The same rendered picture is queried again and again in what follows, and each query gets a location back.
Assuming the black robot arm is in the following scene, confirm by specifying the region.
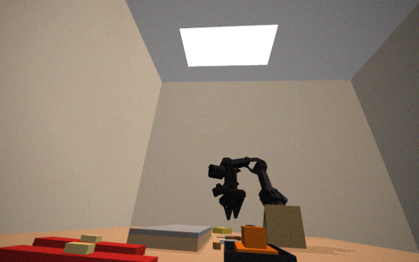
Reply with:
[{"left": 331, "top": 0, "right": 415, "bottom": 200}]
[{"left": 208, "top": 156, "right": 288, "bottom": 207}]

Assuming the awl with brown handle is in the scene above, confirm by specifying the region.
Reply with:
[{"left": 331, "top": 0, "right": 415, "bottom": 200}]
[{"left": 221, "top": 235, "right": 241, "bottom": 241}]

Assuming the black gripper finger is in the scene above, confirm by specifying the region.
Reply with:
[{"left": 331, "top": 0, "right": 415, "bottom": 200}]
[
  {"left": 220, "top": 203, "right": 232, "bottom": 221},
  {"left": 228, "top": 198, "right": 245, "bottom": 219}
]

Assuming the grey panel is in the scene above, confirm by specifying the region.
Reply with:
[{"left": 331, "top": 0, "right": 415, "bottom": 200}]
[{"left": 127, "top": 224, "right": 212, "bottom": 252}]

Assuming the red flat slab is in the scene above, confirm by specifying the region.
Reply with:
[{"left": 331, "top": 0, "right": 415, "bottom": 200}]
[
  {"left": 32, "top": 235, "right": 146, "bottom": 256},
  {"left": 0, "top": 242, "right": 158, "bottom": 262}
]

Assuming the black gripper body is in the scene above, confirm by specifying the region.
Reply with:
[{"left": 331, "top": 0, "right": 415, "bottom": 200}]
[{"left": 219, "top": 179, "right": 246, "bottom": 204}]

